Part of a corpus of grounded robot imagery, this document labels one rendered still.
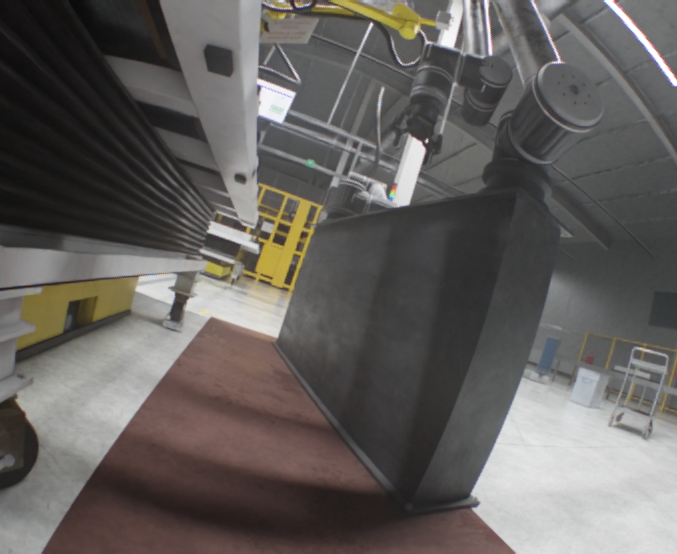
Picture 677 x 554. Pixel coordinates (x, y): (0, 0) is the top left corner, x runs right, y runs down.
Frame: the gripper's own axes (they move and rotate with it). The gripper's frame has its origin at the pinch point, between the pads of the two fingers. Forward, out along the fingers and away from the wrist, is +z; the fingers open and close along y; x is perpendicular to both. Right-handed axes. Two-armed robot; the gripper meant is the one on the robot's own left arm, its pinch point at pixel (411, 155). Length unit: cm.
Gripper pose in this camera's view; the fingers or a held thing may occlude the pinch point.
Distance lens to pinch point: 89.4
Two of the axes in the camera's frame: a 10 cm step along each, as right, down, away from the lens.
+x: -3.7, -0.8, 9.3
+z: -3.2, 9.5, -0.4
